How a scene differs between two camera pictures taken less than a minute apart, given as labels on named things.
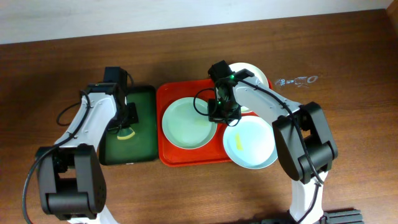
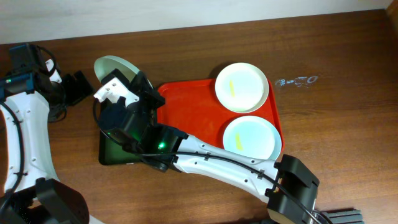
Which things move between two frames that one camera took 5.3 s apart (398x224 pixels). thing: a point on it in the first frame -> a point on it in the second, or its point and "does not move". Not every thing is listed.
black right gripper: x=222 y=115 -> x=144 y=94
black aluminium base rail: x=354 y=216 does not move
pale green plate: x=186 y=123 -> x=105 y=65
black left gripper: x=130 y=113 -> x=73 y=88
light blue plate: x=249 y=142 does not move
